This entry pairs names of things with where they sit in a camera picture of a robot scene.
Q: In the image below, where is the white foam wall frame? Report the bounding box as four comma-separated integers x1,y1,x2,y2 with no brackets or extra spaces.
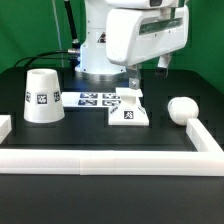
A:
0,119,224,176

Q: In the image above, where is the white lamp bulb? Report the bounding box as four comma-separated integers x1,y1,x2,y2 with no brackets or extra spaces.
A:
167,97,199,126

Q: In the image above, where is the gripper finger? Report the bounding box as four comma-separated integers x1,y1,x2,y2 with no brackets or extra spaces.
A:
156,53,171,78
129,65,140,89

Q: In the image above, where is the white lamp base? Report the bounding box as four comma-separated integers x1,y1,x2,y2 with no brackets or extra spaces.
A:
108,87,149,126

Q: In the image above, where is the thin grey cable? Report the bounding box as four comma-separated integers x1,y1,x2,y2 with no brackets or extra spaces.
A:
51,0,64,51

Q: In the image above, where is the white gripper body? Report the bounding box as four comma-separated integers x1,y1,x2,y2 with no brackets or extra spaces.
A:
106,6,189,66

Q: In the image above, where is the black cable with connector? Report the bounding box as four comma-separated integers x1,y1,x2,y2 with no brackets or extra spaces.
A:
13,48,82,68

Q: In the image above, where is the white marker sheet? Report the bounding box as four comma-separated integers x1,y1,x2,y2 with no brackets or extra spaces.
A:
62,92,120,108

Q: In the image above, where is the white lamp shade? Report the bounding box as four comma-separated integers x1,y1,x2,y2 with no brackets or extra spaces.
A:
24,69,65,123

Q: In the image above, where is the black hose behind robot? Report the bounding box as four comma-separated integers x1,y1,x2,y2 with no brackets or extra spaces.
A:
63,0,80,48

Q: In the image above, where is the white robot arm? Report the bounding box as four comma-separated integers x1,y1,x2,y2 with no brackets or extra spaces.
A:
75,0,189,87

